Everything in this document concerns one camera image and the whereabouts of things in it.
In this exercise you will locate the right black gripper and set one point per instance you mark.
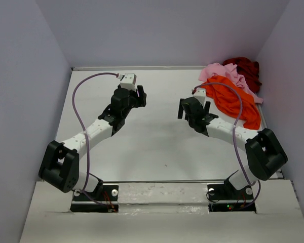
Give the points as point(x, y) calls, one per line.
point(192, 111)

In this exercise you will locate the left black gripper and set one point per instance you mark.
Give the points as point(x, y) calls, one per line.
point(141, 95)

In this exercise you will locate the orange t shirt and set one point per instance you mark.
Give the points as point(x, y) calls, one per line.
point(232, 100)

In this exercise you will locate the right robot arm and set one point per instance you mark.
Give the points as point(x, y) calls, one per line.
point(265, 155)

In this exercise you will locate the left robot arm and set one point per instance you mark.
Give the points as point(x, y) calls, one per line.
point(60, 166)

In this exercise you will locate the pink t shirt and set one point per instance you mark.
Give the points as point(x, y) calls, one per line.
point(229, 71)

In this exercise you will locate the dark red t shirt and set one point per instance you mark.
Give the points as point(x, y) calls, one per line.
point(249, 69)

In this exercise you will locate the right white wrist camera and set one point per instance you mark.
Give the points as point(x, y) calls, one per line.
point(200, 94)

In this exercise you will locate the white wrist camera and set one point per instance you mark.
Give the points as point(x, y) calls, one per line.
point(200, 94)
point(127, 81)

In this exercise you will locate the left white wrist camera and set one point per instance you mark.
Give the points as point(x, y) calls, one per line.
point(127, 81)

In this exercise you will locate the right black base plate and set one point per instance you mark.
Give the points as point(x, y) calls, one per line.
point(232, 201)

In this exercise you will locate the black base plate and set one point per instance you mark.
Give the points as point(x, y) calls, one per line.
point(232, 201)
point(105, 202)

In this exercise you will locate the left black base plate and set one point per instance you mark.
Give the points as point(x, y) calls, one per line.
point(105, 202)

